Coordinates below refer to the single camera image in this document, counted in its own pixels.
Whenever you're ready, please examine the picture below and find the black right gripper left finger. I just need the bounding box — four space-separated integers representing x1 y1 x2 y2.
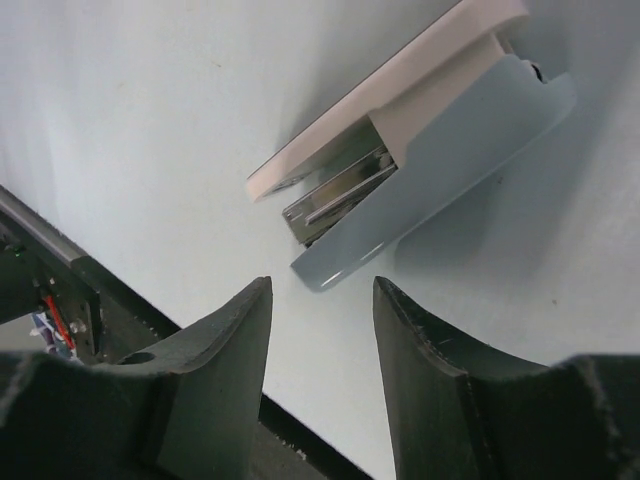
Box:
1 277 273 479

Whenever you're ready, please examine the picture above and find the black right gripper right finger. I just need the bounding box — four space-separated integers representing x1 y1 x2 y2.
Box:
373 277 639 479

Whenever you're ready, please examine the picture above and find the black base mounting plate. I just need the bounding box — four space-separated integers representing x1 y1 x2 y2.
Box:
1 215 363 479

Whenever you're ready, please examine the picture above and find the aluminium frame rail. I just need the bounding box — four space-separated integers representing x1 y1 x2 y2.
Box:
1 186 87 266

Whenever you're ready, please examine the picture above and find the light blue white stapler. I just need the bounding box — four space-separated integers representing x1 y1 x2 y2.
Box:
246 1 576 292

